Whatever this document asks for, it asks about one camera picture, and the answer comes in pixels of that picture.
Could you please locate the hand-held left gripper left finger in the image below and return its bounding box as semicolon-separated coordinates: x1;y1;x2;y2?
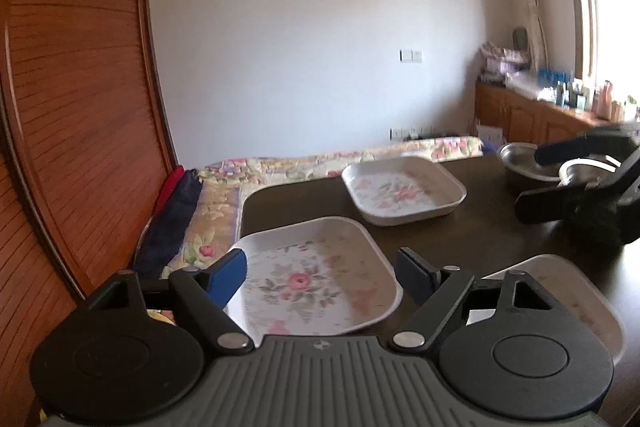
87;249;256;356

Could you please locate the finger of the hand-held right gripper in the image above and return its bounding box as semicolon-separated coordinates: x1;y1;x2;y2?
515;152;640;225
534;122;640;166

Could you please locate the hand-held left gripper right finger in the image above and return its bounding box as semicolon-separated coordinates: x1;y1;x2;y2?
390;247;569;352

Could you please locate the small steel bowl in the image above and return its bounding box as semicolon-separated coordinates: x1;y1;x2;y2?
557;158;623;190

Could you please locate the large steel bowl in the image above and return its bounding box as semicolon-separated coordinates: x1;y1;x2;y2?
496;142;567;188

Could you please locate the floral white square plate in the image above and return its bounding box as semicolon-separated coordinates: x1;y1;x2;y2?
222;216;404;337
341;155;468;227
480;253;627;365

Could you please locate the wooden cabinet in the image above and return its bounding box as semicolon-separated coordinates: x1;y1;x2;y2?
474;81;612;148

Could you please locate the pink bottle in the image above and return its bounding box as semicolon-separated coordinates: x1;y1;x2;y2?
595;80;616;118

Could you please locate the clear plastic bag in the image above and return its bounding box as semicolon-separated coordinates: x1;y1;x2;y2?
505;72;559;102

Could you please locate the white paper bag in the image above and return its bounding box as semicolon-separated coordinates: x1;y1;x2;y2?
475;119;504;146

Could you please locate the dark blue cloth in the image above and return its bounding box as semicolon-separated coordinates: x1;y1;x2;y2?
134;169;203;280

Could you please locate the purple box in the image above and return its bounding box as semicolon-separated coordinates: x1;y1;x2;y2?
482;58;531;76

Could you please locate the red cloth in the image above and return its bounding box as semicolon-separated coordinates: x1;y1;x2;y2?
150;165;186;219

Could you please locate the floral cloth bundle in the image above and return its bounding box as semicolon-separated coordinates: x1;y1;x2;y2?
479;42;531;64

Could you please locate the floral blanket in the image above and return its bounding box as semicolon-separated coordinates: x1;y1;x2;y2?
160;136;485;280

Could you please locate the wooden wardrobe door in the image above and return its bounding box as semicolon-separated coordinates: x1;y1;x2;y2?
0;0;178;427

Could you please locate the white wall socket row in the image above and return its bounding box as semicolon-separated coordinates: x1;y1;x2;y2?
390;126;434;142

